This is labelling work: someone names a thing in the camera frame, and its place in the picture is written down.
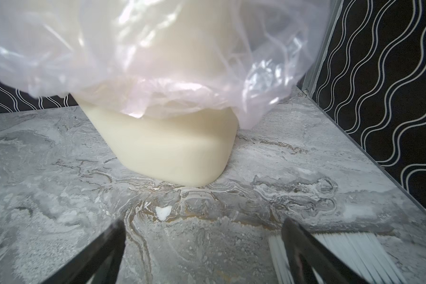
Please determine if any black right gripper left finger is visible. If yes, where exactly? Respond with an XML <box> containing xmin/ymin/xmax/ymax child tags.
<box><xmin>43</xmin><ymin>219</ymin><xmax>126</xmax><ymax>284</ymax></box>

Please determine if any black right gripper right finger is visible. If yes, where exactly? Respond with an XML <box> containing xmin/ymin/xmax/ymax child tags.
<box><xmin>281</xmin><ymin>218</ymin><xmax>367</xmax><ymax>284</ymax></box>

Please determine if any pale green hand brush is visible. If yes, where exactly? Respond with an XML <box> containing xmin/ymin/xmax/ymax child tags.
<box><xmin>268</xmin><ymin>233</ymin><xmax>407</xmax><ymax>284</ymax></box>

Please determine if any cream plastic waste bin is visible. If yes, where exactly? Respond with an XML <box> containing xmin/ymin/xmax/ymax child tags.
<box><xmin>74</xmin><ymin>95</ymin><xmax>239</xmax><ymax>187</ymax></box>

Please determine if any clear plastic bin liner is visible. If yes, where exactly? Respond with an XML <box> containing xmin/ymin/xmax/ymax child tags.
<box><xmin>0</xmin><ymin>1</ymin><xmax>330</xmax><ymax>129</ymax></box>

